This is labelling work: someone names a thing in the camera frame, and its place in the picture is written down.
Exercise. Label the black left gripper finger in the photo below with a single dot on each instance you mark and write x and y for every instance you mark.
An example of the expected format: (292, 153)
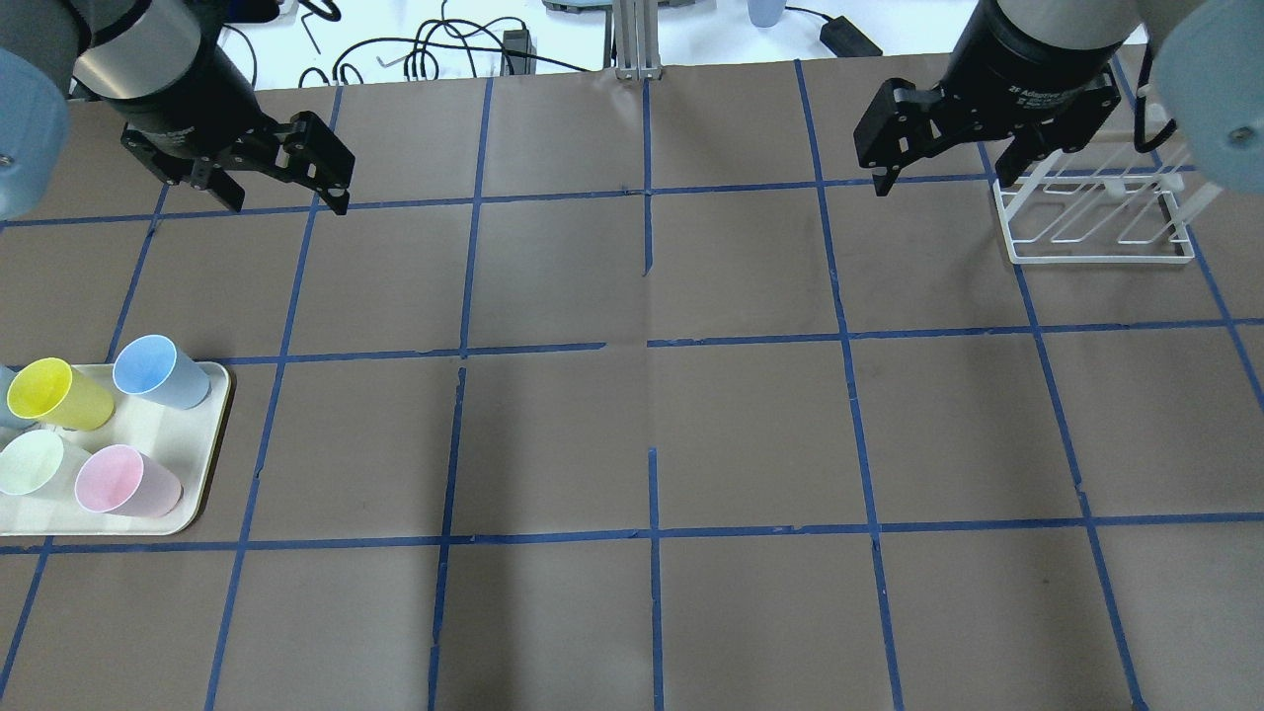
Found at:
(216, 183)
(333, 187)

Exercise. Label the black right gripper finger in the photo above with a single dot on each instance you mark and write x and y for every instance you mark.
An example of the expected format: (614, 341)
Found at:
(885, 175)
(1017, 158)

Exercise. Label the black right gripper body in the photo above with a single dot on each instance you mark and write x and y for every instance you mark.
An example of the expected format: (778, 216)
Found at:
(1037, 61)

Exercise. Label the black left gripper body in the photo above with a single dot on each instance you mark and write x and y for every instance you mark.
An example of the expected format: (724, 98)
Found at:
(188, 104)

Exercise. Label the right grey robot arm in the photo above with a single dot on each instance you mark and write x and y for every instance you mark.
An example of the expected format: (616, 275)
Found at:
(1204, 62)

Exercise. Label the blue plastic cup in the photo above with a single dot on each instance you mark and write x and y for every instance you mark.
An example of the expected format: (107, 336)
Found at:
(155, 369)

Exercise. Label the blue cup on desk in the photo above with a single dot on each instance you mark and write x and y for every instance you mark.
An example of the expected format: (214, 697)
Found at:
(764, 14)

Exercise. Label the yellow plastic cup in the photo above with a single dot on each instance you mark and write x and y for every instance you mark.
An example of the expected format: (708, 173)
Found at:
(53, 392)

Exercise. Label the pink plastic cup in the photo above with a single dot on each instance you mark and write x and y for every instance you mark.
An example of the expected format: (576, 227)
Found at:
(121, 479)

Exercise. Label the pale green plastic cup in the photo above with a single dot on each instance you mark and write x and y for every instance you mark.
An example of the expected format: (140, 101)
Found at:
(41, 464)

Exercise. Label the black power adapter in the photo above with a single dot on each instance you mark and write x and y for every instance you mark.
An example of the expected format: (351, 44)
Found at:
(845, 40)

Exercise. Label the white plastic tray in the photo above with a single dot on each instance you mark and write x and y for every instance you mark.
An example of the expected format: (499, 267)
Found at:
(184, 441)

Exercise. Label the white wire cup rack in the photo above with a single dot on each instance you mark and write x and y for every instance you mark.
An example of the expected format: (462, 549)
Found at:
(1115, 207)

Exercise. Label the aluminium frame post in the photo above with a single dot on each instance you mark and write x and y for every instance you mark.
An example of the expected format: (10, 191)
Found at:
(635, 40)

